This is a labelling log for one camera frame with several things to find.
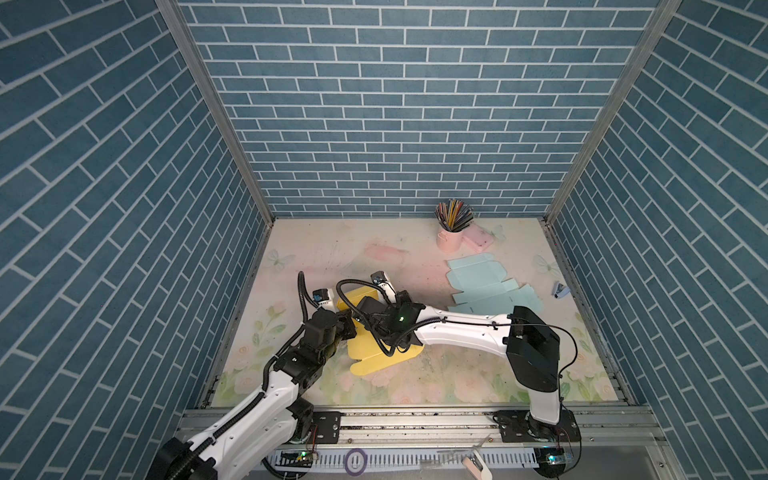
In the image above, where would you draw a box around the light blue flat paper box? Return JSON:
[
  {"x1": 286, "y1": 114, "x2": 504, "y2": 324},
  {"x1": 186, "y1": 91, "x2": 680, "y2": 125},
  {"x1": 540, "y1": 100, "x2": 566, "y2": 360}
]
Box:
[{"x1": 446, "y1": 253, "x2": 544, "y2": 315}]

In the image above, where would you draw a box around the aluminium corner post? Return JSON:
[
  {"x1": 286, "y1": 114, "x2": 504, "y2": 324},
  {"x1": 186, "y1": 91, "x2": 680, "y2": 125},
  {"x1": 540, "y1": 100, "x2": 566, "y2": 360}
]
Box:
[
  {"x1": 156, "y1": 0, "x2": 274, "y2": 228},
  {"x1": 543, "y1": 0, "x2": 682, "y2": 228}
]

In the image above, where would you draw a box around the pink flat paper box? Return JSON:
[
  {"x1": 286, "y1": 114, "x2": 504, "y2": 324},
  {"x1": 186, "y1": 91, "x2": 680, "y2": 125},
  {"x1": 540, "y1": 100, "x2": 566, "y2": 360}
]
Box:
[{"x1": 461, "y1": 223, "x2": 495, "y2": 253}]

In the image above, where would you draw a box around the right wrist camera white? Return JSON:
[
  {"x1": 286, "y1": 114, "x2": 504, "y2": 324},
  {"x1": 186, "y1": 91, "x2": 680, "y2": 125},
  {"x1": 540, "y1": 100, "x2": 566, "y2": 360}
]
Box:
[{"x1": 370, "y1": 270, "x2": 396, "y2": 304}]

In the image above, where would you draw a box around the purple tape ring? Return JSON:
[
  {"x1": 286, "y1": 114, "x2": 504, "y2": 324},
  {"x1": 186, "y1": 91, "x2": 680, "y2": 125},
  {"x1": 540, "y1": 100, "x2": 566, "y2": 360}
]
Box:
[{"x1": 343, "y1": 448, "x2": 369, "y2": 478}]

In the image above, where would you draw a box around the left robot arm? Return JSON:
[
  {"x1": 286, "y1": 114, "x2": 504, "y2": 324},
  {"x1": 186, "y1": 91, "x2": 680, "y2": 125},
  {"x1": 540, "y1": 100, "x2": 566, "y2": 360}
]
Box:
[{"x1": 146, "y1": 308, "x2": 356, "y2": 479}]

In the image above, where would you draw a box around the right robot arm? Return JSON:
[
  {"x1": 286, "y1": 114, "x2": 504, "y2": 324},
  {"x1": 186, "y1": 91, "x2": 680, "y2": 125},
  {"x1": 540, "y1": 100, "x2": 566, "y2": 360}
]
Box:
[{"x1": 343, "y1": 291, "x2": 561, "y2": 426}]

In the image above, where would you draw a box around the pink metal pencil cup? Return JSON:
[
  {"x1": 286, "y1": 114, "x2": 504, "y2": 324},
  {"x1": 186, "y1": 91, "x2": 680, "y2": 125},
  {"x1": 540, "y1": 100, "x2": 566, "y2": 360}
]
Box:
[{"x1": 436, "y1": 229, "x2": 463, "y2": 253}]

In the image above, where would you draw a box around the yellow paper box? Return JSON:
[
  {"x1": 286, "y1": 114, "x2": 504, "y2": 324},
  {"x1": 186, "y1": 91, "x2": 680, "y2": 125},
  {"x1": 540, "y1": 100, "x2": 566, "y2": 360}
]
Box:
[{"x1": 336, "y1": 286, "x2": 424, "y2": 377}]

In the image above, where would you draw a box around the white pink clip tool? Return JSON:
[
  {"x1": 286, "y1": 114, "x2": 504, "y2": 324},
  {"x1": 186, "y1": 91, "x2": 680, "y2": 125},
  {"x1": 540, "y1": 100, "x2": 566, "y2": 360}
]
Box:
[{"x1": 462, "y1": 450, "x2": 493, "y2": 480}]

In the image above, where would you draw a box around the coloured pencils bundle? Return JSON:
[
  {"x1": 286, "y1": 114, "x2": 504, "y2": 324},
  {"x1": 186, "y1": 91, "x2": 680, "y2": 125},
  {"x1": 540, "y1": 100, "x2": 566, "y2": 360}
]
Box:
[{"x1": 434, "y1": 199, "x2": 475, "y2": 233}]

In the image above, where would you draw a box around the aluminium corner post right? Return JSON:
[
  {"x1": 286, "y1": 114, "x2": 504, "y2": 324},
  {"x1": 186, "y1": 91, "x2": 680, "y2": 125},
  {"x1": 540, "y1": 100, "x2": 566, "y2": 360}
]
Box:
[{"x1": 543, "y1": 0, "x2": 682, "y2": 228}]

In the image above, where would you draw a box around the aluminium corner post left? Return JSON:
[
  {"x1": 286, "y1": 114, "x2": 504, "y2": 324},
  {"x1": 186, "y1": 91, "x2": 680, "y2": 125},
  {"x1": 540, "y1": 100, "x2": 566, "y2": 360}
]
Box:
[{"x1": 156, "y1": 0, "x2": 274, "y2": 228}]

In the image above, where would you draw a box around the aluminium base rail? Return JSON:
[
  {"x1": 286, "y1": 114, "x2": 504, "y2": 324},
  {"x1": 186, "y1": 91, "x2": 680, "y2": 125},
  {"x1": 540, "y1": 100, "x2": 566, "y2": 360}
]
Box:
[{"x1": 181, "y1": 402, "x2": 683, "y2": 479}]

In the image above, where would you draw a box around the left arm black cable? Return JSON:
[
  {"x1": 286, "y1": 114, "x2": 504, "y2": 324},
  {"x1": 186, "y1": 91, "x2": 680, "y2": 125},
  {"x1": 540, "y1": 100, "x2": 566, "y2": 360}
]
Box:
[{"x1": 161, "y1": 271, "x2": 319, "y2": 480}]

